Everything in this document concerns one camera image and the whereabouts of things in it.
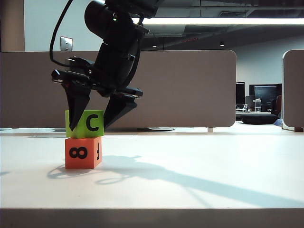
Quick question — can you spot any clear plastic container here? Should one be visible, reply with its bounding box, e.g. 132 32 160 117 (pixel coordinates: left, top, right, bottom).
252 98 262 113

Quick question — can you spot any long ceiling light strip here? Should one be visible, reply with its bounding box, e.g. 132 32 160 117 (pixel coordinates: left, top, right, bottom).
132 17 304 26

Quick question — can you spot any silver flat stand base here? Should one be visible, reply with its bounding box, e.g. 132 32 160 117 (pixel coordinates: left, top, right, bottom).
137 127 176 132

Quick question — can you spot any wide dark computer monitor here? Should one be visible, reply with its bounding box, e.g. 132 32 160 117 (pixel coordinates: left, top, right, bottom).
249 84 283 113

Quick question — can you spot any black round cushion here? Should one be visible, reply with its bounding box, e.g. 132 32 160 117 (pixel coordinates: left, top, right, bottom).
240 114 279 125

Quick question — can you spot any green foam letter block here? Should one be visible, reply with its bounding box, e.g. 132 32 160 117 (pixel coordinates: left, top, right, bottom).
65 109 105 139

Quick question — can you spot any wide brown desk partition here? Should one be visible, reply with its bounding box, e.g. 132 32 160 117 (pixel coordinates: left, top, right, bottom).
0 49 238 129

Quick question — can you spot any narrow dark computer monitor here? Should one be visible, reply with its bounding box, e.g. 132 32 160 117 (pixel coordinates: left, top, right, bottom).
236 82 246 105

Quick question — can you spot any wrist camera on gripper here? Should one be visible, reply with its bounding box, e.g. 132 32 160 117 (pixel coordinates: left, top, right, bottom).
64 56 95 72

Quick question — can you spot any narrow brown desk partition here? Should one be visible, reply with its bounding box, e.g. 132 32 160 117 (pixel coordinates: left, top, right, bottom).
282 49 304 132

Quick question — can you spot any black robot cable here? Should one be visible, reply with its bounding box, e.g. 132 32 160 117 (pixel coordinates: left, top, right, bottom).
48 0 74 68

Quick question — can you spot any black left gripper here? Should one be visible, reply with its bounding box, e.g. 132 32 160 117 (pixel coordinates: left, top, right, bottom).
51 43 144 132

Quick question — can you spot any metal wall switch plate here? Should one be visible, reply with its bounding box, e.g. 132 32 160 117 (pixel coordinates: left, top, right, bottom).
60 36 74 52

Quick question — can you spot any orange foam letter block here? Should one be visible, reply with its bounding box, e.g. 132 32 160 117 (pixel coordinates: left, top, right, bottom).
65 136 104 170

